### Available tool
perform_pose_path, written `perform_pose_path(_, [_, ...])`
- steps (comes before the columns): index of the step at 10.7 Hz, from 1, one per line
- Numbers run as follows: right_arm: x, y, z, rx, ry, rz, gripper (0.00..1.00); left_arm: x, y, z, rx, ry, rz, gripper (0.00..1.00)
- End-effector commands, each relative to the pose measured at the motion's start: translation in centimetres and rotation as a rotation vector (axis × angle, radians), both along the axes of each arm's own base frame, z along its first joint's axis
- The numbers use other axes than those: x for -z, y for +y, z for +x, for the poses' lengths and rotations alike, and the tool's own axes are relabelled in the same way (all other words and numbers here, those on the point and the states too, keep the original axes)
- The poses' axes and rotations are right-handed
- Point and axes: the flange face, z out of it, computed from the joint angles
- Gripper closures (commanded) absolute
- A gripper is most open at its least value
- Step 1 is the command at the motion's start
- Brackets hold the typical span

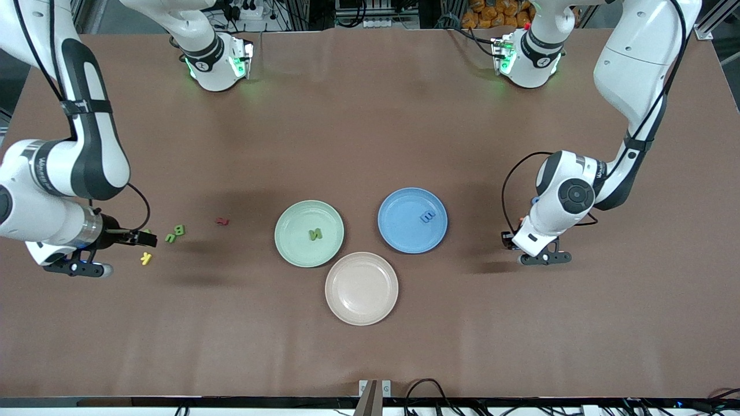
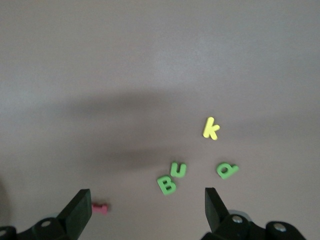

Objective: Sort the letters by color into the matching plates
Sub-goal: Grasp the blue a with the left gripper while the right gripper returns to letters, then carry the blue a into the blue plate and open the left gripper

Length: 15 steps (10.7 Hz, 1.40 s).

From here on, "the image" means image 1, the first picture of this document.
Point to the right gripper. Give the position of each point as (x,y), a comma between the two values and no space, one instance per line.
(111,237)

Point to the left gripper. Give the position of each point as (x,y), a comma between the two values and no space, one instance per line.
(508,241)

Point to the blue foam letter E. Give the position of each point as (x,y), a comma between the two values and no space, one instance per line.
(428,216)

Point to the green foam letter N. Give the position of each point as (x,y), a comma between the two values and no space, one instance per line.
(314,234)

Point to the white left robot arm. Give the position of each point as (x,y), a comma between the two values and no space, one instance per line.
(549,219)

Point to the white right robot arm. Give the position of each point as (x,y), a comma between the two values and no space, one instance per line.
(46,222)

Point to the yellow foam letter k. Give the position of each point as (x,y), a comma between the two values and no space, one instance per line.
(145,258)

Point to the blue round plate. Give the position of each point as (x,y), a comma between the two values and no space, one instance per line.
(404,231)

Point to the pale pink round plate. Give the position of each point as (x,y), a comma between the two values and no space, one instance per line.
(362,289)

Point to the pale green round plate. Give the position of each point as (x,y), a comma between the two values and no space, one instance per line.
(295,242)

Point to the brown table cover sheet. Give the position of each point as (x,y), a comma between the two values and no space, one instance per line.
(370,115)

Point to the bag of orange fruit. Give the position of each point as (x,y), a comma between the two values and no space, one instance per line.
(491,11)

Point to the white power strip with plugs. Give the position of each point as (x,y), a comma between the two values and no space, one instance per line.
(254,11)

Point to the white mounting bracket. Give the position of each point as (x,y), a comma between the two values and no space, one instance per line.
(386,388)

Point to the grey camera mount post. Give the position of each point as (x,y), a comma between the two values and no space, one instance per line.
(367,404)

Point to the aluminium frame profile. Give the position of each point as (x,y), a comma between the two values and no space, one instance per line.
(717,20)

